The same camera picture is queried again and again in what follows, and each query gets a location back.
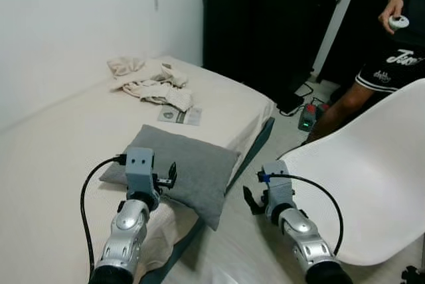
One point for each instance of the standing person in black shorts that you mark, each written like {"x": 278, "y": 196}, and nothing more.
{"x": 385, "y": 71}

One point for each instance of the black foam puzzle mat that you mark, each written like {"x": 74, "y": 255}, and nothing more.
{"x": 413, "y": 276}

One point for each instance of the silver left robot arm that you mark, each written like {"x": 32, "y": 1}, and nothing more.
{"x": 126, "y": 234}

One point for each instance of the tall narrow black case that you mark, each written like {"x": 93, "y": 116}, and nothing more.
{"x": 232, "y": 25}

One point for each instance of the grey pillow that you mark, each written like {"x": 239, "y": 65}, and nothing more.
{"x": 196, "y": 164}

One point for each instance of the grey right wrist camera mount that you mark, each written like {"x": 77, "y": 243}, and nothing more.
{"x": 279, "y": 184}

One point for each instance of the black power adapter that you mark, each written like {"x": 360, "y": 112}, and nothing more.
{"x": 291, "y": 103}

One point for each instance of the white plastic shell chair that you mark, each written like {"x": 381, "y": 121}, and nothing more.
{"x": 372, "y": 178}

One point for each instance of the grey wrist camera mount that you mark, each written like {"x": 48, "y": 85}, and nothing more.
{"x": 279, "y": 184}
{"x": 141, "y": 164}

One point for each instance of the crumpled beige cloth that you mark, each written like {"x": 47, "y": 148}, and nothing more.
{"x": 154, "y": 85}

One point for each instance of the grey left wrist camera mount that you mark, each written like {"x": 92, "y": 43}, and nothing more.
{"x": 141, "y": 164}

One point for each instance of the standing person's right hand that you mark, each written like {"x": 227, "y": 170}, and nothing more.
{"x": 390, "y": 8}

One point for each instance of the grey printed booklet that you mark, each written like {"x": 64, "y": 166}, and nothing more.
{"x": 180, "y": 116}

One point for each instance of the white handheld controller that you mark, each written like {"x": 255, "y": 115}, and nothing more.
{"x": 400, "y": 23}

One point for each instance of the bed with beige sheet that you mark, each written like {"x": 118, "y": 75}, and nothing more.
{"x": 66, "y": 151}

